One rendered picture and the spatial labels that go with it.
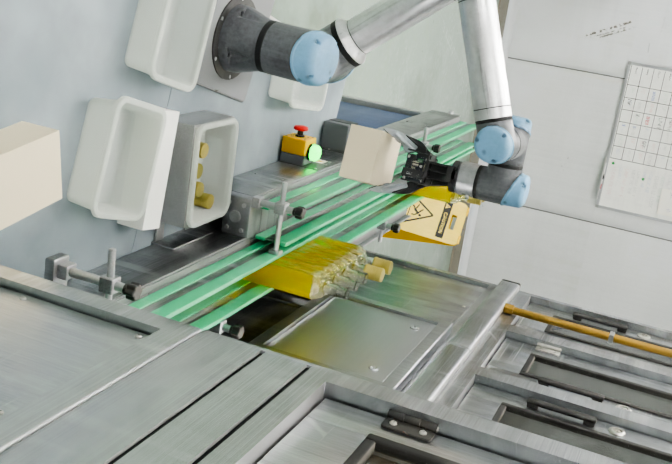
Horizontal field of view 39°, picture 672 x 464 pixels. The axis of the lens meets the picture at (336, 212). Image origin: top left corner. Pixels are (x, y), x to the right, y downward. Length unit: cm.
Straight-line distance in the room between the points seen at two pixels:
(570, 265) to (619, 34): 193
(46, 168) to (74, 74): 21
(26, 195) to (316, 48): 75
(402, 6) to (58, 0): 78
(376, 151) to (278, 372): 102
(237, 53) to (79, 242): 56
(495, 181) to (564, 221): 607
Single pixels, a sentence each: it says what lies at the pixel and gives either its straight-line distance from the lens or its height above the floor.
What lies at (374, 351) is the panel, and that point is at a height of 122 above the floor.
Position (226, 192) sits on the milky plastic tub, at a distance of 212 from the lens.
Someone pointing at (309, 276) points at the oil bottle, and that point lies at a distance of 208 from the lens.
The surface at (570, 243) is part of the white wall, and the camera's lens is 814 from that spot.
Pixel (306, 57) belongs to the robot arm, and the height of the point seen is 97.
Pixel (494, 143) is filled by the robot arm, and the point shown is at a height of 140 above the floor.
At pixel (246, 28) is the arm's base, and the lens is 208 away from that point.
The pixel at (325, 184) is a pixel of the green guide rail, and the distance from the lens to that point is 244.
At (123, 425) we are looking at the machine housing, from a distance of 101.
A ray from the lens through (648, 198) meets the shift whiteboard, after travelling 798.
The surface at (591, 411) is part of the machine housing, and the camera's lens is 216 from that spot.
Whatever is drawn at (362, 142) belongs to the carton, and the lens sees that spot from 211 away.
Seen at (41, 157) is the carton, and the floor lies 82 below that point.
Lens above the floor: 177
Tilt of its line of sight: 20 degrees down
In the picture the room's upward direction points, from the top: 104 degrees clockwise
